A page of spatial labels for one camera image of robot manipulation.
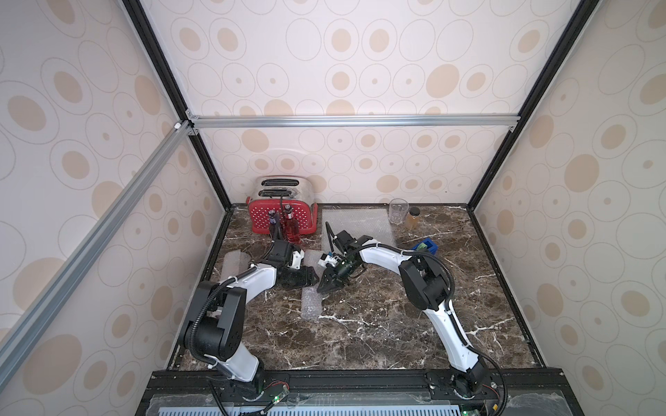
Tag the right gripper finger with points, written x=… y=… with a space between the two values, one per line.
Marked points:
x=352 y=272
x=329 y=282

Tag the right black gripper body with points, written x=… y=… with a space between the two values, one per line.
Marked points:
x=337 y=273

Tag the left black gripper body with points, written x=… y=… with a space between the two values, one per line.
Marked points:
x=280 y=247

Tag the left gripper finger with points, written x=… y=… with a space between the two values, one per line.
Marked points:
x=292 y=280
x=307 y=277

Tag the single bubble wrap sheet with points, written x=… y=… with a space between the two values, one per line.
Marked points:
x=233 y=263

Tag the blue tape dispenser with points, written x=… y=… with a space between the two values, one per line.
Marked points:
x=427 y=245

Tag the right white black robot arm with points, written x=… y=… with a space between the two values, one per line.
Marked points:
x=429 y=286

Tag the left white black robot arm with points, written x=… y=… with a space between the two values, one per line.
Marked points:
x=213 y=328

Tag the red perforated plastic basket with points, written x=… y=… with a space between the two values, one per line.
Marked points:
x=305 y=214

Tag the silver toaster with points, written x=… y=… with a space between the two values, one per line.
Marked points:
x=283 y=187

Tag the clear drinking glass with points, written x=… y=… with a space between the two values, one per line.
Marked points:
x=398 y=210

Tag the brown spice jar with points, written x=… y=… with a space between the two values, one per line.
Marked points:
x=412 y=218

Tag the horizontal aluminium bar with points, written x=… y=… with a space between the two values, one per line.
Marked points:
x=198 y=122

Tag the left diagonal aluminium bar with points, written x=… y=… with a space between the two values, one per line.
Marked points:
x=42 y=312

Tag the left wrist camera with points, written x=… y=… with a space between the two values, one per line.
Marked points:
x=297 y=257

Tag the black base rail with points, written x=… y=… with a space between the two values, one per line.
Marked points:
x=359 y=392

